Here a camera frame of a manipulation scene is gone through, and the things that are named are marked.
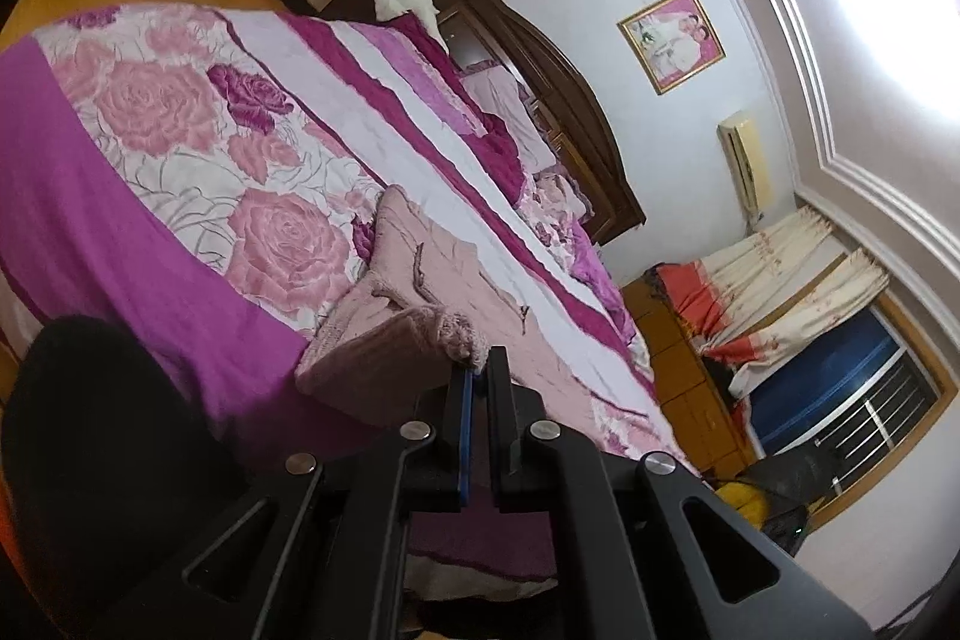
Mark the pink knit cardigan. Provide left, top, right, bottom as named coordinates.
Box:
left=295, top=184, right=665, bottom=453

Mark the dark cloth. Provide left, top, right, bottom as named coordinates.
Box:
left=0, top=314, right=252, bottom=640

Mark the cream and red curtain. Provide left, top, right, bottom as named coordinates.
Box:
left=649, top=209, right=893, bottom=401

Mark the framed wall picture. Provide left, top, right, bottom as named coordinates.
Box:
left=616, top=0, right=727, bottom=96

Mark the window with white bars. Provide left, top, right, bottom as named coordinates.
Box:
left=750, top=295, right=947, bottom=506

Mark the wall air conditioner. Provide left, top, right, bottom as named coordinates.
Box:
left=718, top=111, right=773, bottom=221

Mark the low wooden cabinet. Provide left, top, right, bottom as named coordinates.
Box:
left=622, top=276, right=758, bottom=480

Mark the crumpled purple floral duvet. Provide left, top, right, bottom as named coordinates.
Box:
left=517, top=171, right=638, bottom=341

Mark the dark wooden headboard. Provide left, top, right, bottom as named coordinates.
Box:
left=431, top=0, right=647, bottom=247

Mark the black bag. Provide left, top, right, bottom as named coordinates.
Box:
left=739, top=441, right=842, bottom=515

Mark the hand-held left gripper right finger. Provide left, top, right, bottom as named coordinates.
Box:
left=484, top=346, right=875, bottom=640

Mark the ceiling lamp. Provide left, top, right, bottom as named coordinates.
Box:
left=821, top=0, right=960, bottom=112

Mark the yellow object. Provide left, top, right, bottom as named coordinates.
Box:
left=712, top=479, right=773, bottom=528

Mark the lilac pillow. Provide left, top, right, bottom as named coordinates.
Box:
left=459, top=62, right=560, bottom=176

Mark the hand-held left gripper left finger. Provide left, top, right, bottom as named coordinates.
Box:
left=112, top=370, right=477, bottom=640

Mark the floral striped quilt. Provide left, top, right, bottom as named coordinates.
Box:
left=0, top=2, right=706, bottom=603

